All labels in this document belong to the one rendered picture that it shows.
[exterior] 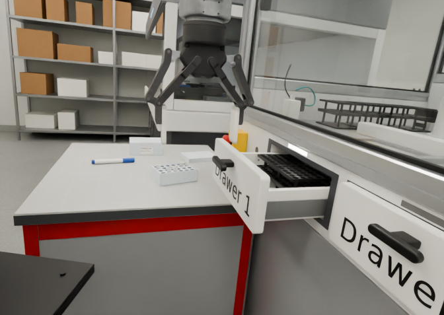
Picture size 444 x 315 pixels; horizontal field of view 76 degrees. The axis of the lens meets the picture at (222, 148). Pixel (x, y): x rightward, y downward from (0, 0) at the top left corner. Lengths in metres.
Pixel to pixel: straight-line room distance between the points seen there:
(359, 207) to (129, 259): 0.56
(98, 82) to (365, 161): 4.56
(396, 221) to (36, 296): 0.49
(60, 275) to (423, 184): 0.52
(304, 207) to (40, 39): 4.25
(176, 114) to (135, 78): 3.47
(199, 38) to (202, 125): 0.94
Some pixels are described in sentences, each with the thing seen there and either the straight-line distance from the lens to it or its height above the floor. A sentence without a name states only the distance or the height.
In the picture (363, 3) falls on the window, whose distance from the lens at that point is 0.60.
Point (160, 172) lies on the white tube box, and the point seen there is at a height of 0.79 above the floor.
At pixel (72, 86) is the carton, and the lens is 4.44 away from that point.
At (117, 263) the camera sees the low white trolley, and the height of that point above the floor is 0.60.
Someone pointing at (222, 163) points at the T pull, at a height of 0.91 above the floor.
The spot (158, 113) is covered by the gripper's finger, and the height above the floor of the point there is 1.01.
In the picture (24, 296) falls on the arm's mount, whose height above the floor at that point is 0.78.
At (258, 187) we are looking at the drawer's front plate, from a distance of 0.49.
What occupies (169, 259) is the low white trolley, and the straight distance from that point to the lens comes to 0.83.
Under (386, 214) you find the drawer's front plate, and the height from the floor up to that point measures 0.92.
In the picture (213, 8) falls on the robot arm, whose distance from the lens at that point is 0.50.
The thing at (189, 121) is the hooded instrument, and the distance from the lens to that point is 1.39.
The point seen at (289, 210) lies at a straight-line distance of 0.56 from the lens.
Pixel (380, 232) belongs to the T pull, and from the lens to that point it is 0.43.
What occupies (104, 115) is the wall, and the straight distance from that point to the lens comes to 4.90.
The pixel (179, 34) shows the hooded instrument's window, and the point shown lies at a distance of 1.39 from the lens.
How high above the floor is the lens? 1.09
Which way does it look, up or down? 14 degrees down
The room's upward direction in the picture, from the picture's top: 5 degrees clockwise
